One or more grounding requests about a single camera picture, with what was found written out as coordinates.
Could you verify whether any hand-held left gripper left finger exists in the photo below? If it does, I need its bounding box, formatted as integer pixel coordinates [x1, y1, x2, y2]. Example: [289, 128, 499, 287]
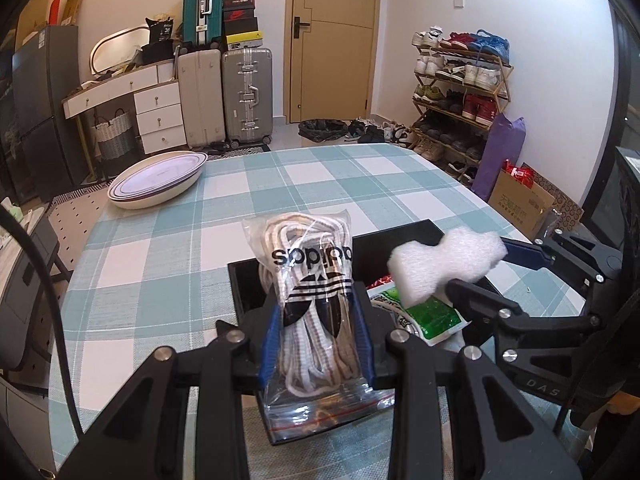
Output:
[60, 280, 281, 480]

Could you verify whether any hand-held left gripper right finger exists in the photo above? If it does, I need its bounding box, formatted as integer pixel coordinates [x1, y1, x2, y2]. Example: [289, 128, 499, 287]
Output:
[350, 285, 583, 480]

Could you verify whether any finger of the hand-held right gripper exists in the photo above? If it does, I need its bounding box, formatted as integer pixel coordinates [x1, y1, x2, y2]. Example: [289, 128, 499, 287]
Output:
[444, 279, 603, 348]
[500, 229, 623, 288]

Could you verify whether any white foam piece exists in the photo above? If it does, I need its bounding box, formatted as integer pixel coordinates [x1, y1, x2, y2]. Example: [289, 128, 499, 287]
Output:
[387, 227, 507, 306]

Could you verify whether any green packet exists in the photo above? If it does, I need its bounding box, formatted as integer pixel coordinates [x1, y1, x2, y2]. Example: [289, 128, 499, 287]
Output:
[367, 285, 471, 346]

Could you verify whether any clear bag of white shoelaces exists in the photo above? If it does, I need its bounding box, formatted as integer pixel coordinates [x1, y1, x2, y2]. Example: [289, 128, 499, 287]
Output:
[241, 206, 396, 433]

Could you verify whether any cardboard box with red packets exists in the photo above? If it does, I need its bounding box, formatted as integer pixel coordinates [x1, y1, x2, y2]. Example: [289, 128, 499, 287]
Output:
[487, 160, 557, 239]

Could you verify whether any patterned cardboard sheet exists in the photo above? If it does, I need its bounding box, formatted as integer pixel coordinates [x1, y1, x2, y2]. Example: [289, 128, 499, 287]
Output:
[540, 192, 584, 237]

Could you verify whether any purple fabric bag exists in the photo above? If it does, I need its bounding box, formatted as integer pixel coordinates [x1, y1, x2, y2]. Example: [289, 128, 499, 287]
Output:
[472, 112, 527, 204]

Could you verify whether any checkered tablecloth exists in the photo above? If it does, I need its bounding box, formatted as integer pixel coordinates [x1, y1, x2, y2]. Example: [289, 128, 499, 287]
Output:
[47, 142, 588, 480]

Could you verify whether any wooden shoe rack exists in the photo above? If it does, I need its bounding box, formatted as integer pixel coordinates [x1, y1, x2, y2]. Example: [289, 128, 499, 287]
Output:
[411, 42, 513, 181]

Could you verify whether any shoe rack with shoes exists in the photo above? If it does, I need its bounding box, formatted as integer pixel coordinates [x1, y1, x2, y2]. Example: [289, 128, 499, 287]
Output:
[411, 27, 512, 181]

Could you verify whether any striped doormat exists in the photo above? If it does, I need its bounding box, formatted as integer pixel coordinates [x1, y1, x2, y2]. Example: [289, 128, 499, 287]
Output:
[207, 143, 272, 156]

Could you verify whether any pile of dark shoes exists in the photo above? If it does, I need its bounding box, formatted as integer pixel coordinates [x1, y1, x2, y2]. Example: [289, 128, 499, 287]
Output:
[345, 117, 416, 147]

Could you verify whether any oval white tray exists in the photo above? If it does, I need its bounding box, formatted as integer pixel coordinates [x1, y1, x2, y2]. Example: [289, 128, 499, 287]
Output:
[108, 151, 208, 210]

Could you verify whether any dotted white rug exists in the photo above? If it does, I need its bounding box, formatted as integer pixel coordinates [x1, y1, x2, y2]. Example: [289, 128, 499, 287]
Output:
[50, 180, 112, 242]

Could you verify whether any silver suitcase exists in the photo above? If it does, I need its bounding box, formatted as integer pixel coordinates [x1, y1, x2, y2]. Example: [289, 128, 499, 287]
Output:
[221, 47, 274, 150]

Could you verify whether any white dressing table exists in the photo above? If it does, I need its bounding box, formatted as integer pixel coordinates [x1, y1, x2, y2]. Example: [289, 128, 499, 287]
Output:
[62, 57, 183, 156]

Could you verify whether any beige suitcase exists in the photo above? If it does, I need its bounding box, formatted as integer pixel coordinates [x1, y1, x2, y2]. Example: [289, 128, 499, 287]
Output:
[177, 47, 226, 150]

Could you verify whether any grey chair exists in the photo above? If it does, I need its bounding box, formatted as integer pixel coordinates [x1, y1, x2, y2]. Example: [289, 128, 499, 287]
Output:
[0, 200, 62, 401]

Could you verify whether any woven basket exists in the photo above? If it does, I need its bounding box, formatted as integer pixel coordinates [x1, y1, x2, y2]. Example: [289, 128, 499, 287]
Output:
[91, 107, 138, 161]

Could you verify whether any beige wooden door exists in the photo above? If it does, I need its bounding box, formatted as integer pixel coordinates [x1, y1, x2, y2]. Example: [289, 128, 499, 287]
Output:
[282, 0, 378, 125]

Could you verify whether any yellow black shoe box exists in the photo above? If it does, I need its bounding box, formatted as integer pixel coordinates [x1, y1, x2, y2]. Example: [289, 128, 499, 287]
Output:
[226, 31, 264, 51]

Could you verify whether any grey refrigerator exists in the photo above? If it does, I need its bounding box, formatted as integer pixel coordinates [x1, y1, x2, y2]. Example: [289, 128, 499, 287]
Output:
[0, 25, 88, 201]

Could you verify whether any black shopping bag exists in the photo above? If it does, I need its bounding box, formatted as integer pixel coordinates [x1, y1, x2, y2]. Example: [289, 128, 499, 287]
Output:
[142, 17, 176, 63]

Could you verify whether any oval mirror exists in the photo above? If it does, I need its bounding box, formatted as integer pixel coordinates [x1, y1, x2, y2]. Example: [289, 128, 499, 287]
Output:
[90, 25, 151, 76]

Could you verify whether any teal suitcase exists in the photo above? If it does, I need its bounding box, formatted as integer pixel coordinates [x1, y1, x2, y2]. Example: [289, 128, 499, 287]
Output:
[181, 0, 226, 53]

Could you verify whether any black cable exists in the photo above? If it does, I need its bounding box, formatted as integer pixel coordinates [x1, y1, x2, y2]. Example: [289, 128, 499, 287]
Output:
[0, 205, 86, 438]

